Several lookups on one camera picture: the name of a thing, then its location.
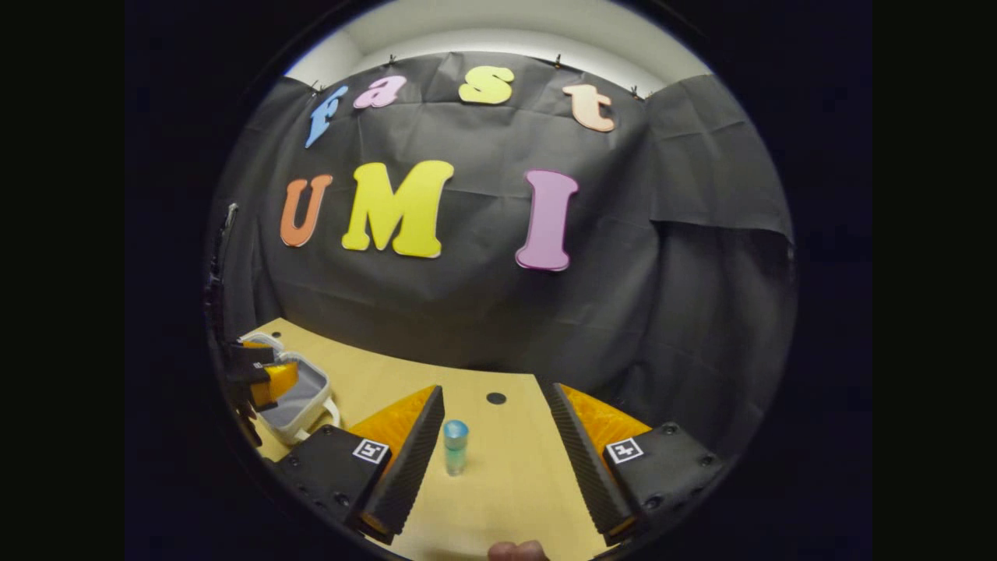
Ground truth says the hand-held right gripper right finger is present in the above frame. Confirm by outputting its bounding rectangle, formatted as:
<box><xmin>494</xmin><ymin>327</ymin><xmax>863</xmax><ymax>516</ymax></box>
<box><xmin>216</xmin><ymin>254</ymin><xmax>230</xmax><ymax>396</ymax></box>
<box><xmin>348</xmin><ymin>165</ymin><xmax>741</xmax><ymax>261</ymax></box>
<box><xmin>544</xmin><ymin>382</ymin><xmax>731</xmax><ymax>547</ymax></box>

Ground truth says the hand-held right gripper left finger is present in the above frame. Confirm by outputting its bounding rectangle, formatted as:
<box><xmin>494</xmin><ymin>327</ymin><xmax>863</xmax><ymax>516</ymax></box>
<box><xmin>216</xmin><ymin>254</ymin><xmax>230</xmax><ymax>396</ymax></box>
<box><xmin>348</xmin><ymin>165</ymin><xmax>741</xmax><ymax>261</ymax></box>
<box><xmin>273</xmin><ymin>385</ymin><xmax>446</xmax><ymax>545</ymax></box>

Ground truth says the teal bottle with blue cap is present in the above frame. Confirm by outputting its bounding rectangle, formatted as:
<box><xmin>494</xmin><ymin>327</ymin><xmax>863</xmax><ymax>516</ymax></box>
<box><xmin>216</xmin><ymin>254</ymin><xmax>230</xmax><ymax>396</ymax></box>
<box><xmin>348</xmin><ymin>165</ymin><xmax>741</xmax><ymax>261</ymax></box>
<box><xmin>443</xmin><ymin>419</ymin><xmax>470</xmax><ymax>477</ymax></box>

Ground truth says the black backdrop cloth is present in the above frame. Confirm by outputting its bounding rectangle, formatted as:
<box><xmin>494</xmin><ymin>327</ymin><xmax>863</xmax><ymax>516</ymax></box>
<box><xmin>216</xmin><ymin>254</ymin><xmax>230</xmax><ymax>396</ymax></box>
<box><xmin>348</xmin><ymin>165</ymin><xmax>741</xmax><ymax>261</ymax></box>
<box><xmin>206</xmin><ymin>51</ymin><xmax>797</xmax><ymax>460</ymax></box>

